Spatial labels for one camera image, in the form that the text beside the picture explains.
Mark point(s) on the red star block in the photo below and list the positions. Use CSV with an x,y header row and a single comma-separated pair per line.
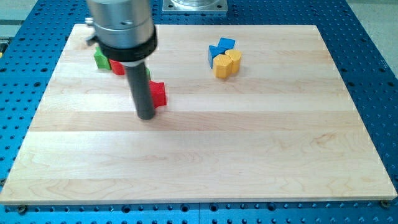
x,y
157,90

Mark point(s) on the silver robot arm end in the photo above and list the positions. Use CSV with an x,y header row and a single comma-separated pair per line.
x,y
124,29

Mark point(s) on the yellow hexagon block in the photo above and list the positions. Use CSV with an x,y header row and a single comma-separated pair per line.
x,y
222,66

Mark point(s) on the blue triangle block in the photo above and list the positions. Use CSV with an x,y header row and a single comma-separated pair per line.
x,y
214,51

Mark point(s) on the green block behind rod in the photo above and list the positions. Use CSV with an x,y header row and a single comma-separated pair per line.
x,y
148,74

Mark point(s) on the yellow rounded block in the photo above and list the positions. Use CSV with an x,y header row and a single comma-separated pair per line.
x,y
235,56

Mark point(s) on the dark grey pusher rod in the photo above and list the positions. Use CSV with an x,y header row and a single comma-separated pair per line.
x,y
139,84

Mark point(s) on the blue cube block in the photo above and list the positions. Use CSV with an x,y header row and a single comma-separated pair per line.
x,y
226,43

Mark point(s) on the wooden board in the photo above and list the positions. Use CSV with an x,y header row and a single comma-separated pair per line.
x,y
284,128

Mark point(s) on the red block at left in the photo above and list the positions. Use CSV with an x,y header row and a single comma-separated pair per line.
x,y
116,67

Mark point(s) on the green block at left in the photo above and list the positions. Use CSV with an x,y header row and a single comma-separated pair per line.
x,y
101,60

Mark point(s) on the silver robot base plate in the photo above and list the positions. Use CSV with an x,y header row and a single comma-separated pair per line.
x,y
195,5

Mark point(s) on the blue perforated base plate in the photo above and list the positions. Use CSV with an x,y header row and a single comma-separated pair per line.
x,y
33,53

